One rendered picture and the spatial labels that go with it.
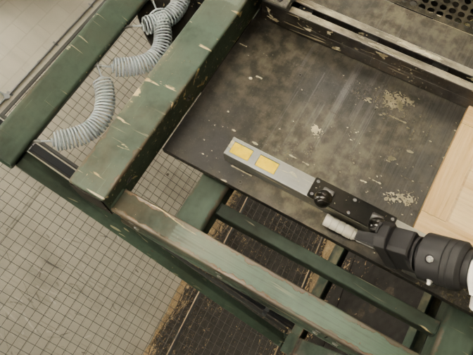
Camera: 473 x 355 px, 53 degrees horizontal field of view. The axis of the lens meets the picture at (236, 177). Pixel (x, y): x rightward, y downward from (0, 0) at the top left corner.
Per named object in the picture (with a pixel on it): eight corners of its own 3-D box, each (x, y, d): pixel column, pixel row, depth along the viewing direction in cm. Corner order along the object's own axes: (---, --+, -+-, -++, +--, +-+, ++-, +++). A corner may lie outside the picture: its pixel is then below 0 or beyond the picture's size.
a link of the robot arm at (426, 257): (364, 251, 86) (429, 272, 78) (385, 207, 89) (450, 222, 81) (383, 280, 94) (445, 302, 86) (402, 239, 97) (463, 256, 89)
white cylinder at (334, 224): (320, 226, 110) (352, 242, 108) (322, 222, 107) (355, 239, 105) (326, 215, 111) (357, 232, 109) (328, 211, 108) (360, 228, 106)
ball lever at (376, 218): (380, 229, 106) (381, 241, 93) (364, 221, 107) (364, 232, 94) (388, 214, 105) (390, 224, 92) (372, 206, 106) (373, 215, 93)
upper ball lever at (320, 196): (331, 203, 108) (326, 212, 96) (316, 196, 109) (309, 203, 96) (339, 189, 108) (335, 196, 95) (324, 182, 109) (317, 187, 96)
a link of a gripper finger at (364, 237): (360, 229, 96) (388, 237, 92) (353, 242, 95) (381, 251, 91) (357, 225, 95) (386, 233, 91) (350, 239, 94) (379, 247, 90)
